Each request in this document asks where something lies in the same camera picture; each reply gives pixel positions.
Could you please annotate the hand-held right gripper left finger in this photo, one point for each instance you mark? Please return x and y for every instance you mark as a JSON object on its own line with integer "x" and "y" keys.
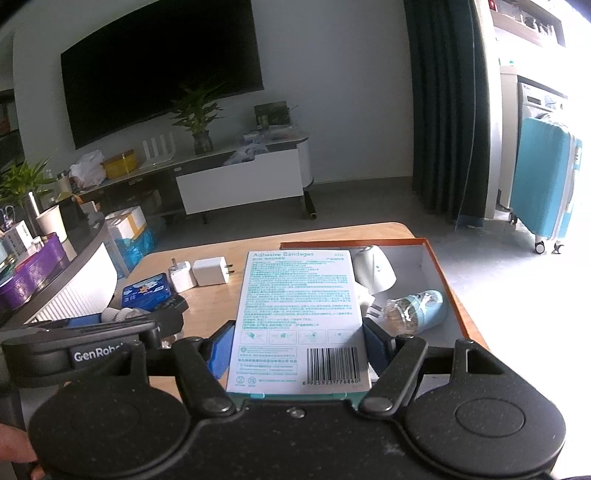
{"x": 220, "y": 350}

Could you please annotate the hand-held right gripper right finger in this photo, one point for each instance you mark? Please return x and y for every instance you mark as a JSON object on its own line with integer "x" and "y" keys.
{"x": 378, "y": 350}

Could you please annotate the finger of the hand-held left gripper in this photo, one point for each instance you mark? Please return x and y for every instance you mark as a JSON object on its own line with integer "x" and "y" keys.
{"x": 85, "y": 321}
{"x": 168, "y": 328}

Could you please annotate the blue tissue pack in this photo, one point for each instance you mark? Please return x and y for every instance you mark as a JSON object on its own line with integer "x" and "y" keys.
{"x": 145, "y": 291}

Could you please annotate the small white pronged charger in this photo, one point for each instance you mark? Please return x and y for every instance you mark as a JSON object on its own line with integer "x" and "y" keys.
{"x": 182, "y": 276}

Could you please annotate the light blue bottle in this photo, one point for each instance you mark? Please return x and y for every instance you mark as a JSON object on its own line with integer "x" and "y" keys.
{"x": 429, "y": 309}

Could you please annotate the white cube charger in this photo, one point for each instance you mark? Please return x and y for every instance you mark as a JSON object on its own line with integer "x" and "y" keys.
{"x": 210, "y": 272}

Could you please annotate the teal bandage box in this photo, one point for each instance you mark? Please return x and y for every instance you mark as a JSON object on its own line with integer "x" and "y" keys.
{"x": 298, "y": 318}

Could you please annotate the orange cardboard box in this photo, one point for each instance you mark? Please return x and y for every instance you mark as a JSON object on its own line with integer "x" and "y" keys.
{"x": 411, "y": 267}

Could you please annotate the person's left hand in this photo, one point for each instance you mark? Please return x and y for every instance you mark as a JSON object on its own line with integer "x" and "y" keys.
{"x": 14, "y": 445}

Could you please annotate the round ribbed coffee table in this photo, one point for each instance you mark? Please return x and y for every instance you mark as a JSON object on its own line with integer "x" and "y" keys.
{"x": 87, "y": 281}

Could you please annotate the purple tin box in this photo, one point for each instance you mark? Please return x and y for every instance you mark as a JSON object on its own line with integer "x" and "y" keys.
{"x": 32, "y": 277}

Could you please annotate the bright blue plastic bag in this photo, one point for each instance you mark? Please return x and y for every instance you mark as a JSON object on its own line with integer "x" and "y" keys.
{"x": 134, "y": 251}

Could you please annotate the white cup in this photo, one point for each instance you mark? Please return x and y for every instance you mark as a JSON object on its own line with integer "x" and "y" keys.
{"x": 51, "y": 224}

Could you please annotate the cardboard box with yellow tape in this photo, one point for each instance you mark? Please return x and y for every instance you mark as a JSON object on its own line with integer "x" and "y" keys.
{"x": 127, "y": 224}

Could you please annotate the white striped carton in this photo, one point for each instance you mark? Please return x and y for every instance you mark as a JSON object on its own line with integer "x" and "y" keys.
{"x": 16, "y": 240}

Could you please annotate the steel bottle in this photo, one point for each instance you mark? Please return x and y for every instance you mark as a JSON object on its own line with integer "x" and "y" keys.
{"x": 33, "y": 212}

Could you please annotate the scissors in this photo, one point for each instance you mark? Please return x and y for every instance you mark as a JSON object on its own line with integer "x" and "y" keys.
{"x": 7, "y": 217}

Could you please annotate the white plastic bag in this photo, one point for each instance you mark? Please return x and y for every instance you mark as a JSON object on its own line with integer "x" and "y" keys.
{"x": 87, "y": 168}

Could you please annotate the leafy green potted plant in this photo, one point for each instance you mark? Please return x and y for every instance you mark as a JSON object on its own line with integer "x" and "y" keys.
{"x": 23, "y": 180}

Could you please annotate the yellow tin box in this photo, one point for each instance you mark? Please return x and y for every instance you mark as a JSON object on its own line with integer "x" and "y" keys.
{"x": 121, "y": 165}

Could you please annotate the dark rolled mat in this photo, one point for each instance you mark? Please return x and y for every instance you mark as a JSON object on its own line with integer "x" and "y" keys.
{"x": 310, "y": 205}

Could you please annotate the white and dark television cabinet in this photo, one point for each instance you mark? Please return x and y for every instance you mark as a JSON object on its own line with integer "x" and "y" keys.
{"x": 240, "y": 182}

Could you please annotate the white router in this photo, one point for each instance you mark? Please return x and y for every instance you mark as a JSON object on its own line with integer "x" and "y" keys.
{"x": 159, "y": 150}

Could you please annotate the pale blue plastic bag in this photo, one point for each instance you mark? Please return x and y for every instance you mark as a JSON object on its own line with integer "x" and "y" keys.
{"x": 244, "y": 154}

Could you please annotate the potted plant in dark vase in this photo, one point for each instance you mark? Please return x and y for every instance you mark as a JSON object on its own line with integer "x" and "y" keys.
{"x": 198, "y": 115}

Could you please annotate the blue suitcase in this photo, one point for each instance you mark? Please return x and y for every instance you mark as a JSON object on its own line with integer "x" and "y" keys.
{"x": 542, "y": 180}

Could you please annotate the dark green picture box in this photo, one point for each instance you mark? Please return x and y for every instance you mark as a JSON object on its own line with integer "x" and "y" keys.
{"x": 272, "y": 114}

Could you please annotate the dark green curtain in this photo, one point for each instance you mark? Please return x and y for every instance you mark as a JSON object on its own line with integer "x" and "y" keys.
{"x": 448, "y": 106}

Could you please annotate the washing machine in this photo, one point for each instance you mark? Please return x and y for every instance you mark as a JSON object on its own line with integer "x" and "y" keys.
{"x": 540, "y": 99}

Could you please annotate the black wall television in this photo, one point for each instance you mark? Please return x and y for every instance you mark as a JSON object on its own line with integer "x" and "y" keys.
{"x": 161, "y": 69}

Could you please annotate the wall shelf with bottles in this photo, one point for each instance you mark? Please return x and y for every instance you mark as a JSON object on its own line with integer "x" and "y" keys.
{"x": 526, "y": 23}

